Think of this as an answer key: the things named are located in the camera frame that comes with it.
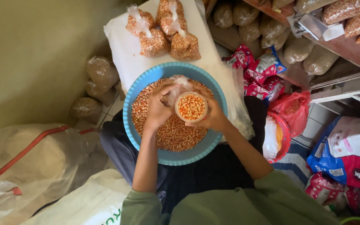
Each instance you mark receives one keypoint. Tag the person's left hand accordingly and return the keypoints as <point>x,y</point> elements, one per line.
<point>156,109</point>

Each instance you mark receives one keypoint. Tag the person's right hand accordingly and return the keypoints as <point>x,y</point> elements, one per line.
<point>212,114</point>

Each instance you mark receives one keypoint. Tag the person's left fingers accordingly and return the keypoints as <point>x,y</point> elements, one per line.
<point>164,90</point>

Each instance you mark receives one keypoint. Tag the clear plastic bag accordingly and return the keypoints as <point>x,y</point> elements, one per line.
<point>178,87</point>

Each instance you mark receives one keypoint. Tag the clear cup of corn kernels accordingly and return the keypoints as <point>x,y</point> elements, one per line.
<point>191,107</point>

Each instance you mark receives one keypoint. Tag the blue plastic basin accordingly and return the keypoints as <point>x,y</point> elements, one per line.
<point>133,106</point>

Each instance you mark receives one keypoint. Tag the heap of loose corn kernels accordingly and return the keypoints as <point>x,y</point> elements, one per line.
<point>173,134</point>

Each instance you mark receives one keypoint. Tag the tied bag of corn kernels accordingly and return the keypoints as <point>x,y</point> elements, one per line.
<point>164,7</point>
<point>134,25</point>
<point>184,48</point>
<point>153,43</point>
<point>169,26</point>

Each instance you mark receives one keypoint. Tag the white flat board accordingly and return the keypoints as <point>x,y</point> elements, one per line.
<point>127,59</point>

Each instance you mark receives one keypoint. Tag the bag of brown grain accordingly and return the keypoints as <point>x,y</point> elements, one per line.
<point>85,107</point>
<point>97,92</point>
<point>102,72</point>

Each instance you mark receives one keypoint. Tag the pile of clear plastic bags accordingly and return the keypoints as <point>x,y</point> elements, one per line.
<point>239,106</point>

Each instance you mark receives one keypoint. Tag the person's dark skirt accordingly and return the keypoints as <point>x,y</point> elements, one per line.
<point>198,175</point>

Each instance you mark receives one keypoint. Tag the red and blue snack packet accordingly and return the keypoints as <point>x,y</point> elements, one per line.
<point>269,65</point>

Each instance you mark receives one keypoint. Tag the white plastic bag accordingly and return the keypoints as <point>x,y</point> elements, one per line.
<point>270,137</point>

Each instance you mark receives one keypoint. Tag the red plastic bag with corn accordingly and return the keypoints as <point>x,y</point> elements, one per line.
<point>292,109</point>

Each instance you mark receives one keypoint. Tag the red plastic basket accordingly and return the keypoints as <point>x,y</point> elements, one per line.
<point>285,137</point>

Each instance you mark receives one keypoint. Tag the white woven sack green print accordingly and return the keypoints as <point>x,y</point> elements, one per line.
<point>83,203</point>

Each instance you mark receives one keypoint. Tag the large clear sack red stripe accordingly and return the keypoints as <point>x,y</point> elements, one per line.
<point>36,156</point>

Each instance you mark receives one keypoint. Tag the blue striped mat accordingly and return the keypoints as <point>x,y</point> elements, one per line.
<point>292,162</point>

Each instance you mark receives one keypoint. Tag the person's green sweater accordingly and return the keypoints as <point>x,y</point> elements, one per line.
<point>261,203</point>

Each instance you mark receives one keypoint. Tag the red and white packet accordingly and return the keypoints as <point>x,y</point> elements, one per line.
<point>323,190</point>

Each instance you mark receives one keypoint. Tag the blue and pink feed bag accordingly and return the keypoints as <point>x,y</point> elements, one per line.
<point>352,150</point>

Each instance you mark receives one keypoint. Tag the green bowl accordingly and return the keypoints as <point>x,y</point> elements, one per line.
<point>356,220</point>

